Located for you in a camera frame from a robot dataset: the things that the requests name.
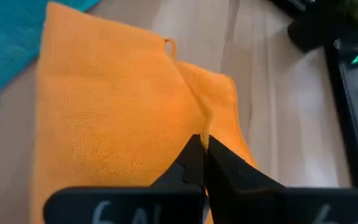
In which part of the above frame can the teal microfiber towel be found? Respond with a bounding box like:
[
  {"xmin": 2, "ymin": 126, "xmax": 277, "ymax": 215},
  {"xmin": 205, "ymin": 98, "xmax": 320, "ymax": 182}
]
[{"xmin": 0, "ymin": 0, "xmax": 102, "ymax": 103}]

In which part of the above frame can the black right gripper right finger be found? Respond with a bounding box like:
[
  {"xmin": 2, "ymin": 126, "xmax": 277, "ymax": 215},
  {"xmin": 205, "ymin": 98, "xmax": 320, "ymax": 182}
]
[{"xmin": 205, "ymin": 134, "xmax": 358, "ymax": 224}]

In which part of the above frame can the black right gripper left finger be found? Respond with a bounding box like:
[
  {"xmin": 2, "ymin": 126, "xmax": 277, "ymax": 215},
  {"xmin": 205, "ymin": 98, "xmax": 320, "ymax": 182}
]
[{"xmin": 43, "ymin": 133, "xmax": 206, "ymax": 224}]

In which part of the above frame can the orange microfiber towel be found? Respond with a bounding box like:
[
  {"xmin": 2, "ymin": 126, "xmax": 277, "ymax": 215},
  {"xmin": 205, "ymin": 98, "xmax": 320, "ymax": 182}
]
[{"xmin": 29, "ymin": 1, "xmax": 259, "ymax": 224}]

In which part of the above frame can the black aluminium table frame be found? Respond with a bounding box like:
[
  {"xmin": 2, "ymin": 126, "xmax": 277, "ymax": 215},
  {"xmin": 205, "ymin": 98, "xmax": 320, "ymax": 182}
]
[{"xmin": 323, "ymin": 43, "xmax": 358, "ymax": 189}]

